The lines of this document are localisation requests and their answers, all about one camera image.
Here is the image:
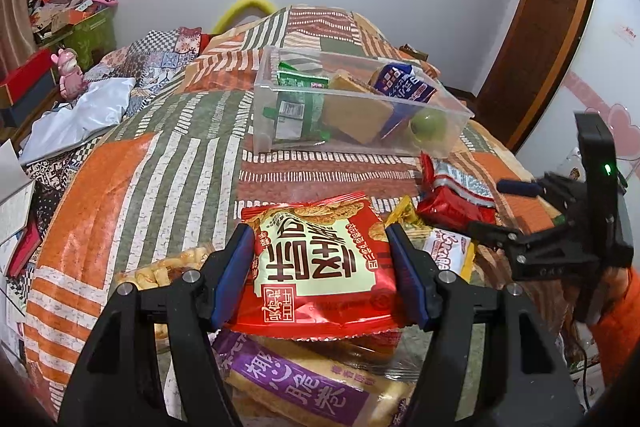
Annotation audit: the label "clear bag fried snacks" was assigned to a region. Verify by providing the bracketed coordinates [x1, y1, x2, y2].
[306, 329, 428, 383]

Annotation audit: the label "right hand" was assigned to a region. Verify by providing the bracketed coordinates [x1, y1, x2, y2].
[598, 268, 639, 333]

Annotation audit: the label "pink plush toy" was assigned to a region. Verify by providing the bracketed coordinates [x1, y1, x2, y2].
[51, 48, 88, 102]

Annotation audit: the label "blue snack packet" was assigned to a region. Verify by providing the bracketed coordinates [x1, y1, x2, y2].
[370, 63, 436, 138]

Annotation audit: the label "peanut snack clear bag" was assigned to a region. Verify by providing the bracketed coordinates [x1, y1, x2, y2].
[112, 243, 216, 341]

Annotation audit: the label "white plastic bag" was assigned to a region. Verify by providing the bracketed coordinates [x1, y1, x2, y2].
[18, 77, 136, 166]

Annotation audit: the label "checkered patterned blanket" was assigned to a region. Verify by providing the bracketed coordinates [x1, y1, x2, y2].
[85, 27, 208, 118]

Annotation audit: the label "clear bag brown biscuits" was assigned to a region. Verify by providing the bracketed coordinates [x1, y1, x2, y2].
[321, 69, 393, 145]

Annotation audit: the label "green pea snack packet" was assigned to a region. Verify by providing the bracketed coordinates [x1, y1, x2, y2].
[262, 62, 331, 143]

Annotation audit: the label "large red cracker bag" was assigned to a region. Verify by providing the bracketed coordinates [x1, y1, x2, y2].
[228, 193, 406, 340]

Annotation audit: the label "yellow small snack packet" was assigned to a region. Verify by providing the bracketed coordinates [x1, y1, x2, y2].
[385, 196, 475, 282]

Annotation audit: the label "clear plastic storage bin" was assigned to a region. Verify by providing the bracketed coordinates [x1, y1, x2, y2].
[253, 46, 473, 158]

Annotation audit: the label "green round jelly cup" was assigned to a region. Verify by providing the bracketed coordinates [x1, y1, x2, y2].
[409, 108, 447, 144]

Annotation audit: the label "open notebook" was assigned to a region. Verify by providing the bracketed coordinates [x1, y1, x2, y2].
[0, 141, 35, 243]

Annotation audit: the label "green storage box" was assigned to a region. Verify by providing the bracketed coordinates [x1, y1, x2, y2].
[46, 8, 116, 72]

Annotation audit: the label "wooden wardrobe with heart doors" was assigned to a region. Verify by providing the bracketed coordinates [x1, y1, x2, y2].
[514, 0, 640, 268]

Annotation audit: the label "red foil snack bag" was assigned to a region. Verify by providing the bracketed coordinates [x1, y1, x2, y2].
[416, 152, 496, 233]

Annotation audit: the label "brown wooden door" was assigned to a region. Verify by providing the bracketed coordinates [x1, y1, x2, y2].
[476, 0, 590, 152]

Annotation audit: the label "red gift box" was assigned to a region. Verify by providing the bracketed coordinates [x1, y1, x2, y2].
[1, 49, 58, 128]

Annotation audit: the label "purple coconut roll pack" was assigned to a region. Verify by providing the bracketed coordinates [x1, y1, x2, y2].
[213, 329, 413, 426]

